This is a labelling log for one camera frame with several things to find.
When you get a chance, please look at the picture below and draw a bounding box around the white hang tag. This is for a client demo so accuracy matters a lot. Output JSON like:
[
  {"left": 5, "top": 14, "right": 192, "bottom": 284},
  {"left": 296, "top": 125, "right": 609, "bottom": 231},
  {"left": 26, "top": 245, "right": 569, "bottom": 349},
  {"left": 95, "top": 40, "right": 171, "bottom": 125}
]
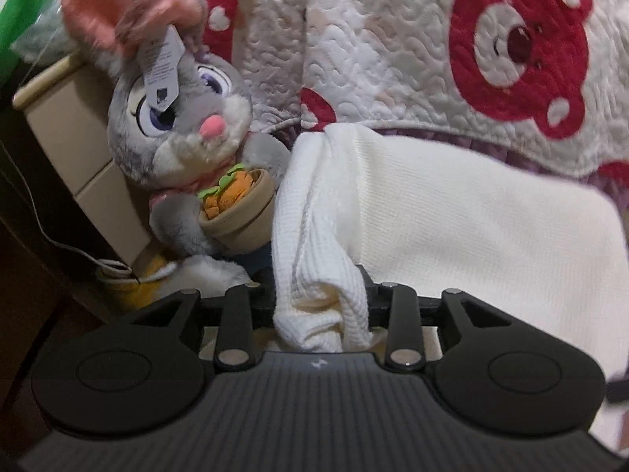
[{"left": 139, "top": 26, "right": 186, "bottom": 113}]

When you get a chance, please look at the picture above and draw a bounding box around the grey plush rabbit toy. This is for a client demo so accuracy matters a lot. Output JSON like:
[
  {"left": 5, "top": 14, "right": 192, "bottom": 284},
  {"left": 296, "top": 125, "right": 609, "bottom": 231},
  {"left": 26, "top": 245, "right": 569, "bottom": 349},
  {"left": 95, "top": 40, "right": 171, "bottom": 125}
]
[{"left": 59, "top": 0, "right": 294, "bottom": 276}]

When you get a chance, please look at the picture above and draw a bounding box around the dark wooden furniture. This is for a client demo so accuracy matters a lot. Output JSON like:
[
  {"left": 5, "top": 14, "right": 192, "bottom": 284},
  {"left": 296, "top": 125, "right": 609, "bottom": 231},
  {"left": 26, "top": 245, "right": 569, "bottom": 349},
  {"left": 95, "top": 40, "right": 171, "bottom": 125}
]
[{"left": 0, "top": 74, "right": 163, "bottom": 453}]

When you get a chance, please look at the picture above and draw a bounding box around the white quilt red bear print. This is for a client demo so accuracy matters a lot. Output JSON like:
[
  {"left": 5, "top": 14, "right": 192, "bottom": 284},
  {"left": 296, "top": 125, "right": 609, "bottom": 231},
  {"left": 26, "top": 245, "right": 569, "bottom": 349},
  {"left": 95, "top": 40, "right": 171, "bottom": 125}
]
[{"left": 182, "top": 0, "right": 629, "bottom": 195}]

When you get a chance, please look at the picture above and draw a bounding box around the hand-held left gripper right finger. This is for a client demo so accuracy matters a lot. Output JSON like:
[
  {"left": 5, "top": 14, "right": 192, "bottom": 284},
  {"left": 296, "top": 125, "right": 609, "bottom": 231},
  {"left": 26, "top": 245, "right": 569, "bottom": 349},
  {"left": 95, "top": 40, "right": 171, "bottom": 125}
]
[{"left": 355, "top": 264, "right": 517, "bottom": 372}]

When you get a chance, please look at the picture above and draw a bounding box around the white yellow plush toy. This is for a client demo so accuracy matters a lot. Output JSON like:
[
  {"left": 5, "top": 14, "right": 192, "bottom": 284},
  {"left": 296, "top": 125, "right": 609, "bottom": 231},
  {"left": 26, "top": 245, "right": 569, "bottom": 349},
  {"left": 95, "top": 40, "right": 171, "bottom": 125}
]
[{"left": 96, "top": 251, "right": 256, "bottom": 313}]

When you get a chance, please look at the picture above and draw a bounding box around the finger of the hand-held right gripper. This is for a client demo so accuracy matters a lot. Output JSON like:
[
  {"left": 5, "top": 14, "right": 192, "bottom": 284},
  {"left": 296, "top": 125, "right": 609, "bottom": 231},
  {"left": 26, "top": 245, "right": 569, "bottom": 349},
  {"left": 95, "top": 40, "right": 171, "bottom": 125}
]
[{"left": 606, "top": 376, "right": 629, "bottom": 405}]

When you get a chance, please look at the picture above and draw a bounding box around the green bag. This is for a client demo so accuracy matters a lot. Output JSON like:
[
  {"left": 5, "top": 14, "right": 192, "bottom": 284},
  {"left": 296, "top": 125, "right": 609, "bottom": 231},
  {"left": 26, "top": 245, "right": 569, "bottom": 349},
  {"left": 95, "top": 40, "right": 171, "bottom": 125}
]
[{"left": 0, "top": 0, "right": 54, "bottom": 67}]

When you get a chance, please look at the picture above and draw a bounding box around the white cable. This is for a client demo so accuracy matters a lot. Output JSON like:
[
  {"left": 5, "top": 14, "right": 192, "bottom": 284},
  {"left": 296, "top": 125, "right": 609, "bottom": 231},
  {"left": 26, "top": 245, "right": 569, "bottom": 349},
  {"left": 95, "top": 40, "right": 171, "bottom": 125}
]
[{"left": 0, "top": 145, "right": 134, "bottom": 286}]

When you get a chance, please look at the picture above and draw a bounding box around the white waffle shirt green trim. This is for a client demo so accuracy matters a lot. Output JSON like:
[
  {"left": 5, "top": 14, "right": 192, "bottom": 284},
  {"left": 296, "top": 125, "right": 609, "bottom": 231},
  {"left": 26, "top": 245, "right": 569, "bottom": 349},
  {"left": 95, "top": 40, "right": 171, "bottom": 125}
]
[{"left": 272, "top": 123, "right": 629, "bottom": 453}]

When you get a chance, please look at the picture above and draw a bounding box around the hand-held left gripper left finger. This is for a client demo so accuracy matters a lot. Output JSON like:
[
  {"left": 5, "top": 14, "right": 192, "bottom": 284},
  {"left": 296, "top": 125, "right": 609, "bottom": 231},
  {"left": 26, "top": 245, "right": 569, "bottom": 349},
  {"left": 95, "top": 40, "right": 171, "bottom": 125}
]
[{"left": 125, "top": 281, "right": 280, "bottom": 372}]

